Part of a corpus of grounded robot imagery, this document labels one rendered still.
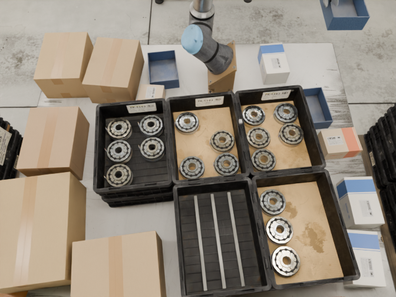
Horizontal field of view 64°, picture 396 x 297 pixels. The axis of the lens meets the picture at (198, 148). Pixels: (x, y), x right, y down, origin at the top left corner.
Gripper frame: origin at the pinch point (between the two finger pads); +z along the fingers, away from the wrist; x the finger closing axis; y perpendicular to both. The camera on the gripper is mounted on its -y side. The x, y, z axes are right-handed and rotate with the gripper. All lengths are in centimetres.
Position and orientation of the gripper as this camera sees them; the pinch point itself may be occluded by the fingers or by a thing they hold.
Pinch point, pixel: (327, 3)
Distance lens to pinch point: 156.9
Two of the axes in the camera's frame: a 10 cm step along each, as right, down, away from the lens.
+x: 10.0, -0.2, -0.8
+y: -0.2, 9.0, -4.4
